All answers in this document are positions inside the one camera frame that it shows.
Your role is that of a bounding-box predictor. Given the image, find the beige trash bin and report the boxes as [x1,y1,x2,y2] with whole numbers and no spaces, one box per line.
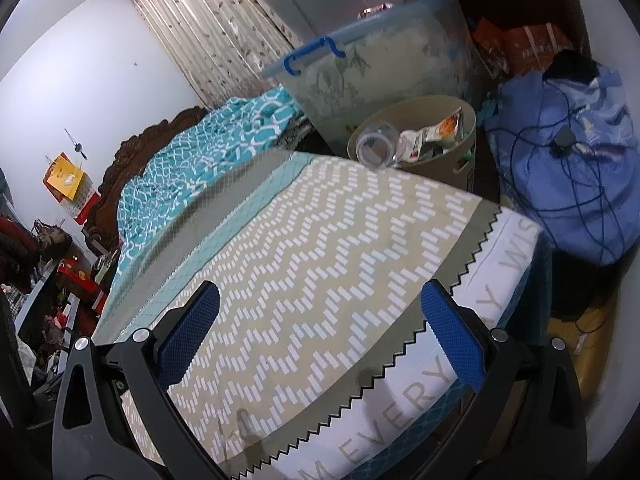
[347,95,479,196]

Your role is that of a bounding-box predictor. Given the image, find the hanging keys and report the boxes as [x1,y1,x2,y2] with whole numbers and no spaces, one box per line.
[65,129,89,162]

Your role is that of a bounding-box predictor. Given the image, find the yellow red wall calendar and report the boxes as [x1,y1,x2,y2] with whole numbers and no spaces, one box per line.
[42,152,102,222]

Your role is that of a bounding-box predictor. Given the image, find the yellow bag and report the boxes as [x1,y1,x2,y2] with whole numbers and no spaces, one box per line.
[547,299,622,397]

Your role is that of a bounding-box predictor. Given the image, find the orange cardboard boxes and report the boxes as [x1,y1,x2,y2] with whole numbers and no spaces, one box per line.
[472,17,577,80]

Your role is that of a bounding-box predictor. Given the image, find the blue cloth bag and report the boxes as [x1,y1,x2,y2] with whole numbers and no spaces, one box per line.
[486,64,637,269]

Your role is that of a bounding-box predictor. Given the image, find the beige chevron bed sheet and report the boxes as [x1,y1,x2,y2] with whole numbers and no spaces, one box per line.
[92,150,547,480]

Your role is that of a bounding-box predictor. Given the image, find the snack wrapper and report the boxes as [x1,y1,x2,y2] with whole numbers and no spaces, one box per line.
[397,109,464,162]

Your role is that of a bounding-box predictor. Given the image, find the teal patterned blanket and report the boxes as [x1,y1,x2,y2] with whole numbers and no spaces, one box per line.
[107,87,307,311]

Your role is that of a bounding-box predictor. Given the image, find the red clothes pile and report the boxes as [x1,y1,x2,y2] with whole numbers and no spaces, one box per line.
[0,214,42,288]

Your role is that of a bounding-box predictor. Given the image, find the grey metal shelf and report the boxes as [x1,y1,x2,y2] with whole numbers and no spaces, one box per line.
[0,254,103,393]

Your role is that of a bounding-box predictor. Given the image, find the brown handbag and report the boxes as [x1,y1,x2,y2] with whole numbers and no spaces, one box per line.
[32,219,74,262]

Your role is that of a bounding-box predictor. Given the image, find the clear storage box blue handle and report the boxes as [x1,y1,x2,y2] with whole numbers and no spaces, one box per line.
[262,0,494,147]

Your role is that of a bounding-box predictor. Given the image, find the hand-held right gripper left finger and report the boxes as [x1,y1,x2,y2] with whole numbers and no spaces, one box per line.
[51,280,236,480]

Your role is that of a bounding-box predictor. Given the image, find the black cable with adapter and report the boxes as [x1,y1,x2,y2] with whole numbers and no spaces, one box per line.
[487,87,636,263]

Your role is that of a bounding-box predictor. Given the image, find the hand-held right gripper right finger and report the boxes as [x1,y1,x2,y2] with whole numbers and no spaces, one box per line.
[420,280,589,480]

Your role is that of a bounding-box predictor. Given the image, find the carved wooden headboard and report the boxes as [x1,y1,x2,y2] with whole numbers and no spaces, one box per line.
[82,105,209,267]

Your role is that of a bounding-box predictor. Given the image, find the leaf patterned curtain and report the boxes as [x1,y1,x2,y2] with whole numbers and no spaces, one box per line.
[122,0,307,111]

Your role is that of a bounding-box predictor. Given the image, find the black cloth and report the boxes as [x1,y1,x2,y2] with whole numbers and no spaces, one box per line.
[544,49,602,84]

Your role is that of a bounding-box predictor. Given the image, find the clear plastic bottle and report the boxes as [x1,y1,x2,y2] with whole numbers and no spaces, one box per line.
[355,120,402,171]

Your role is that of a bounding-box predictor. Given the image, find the red box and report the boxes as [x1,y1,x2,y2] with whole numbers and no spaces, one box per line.
[56,257,102,302]

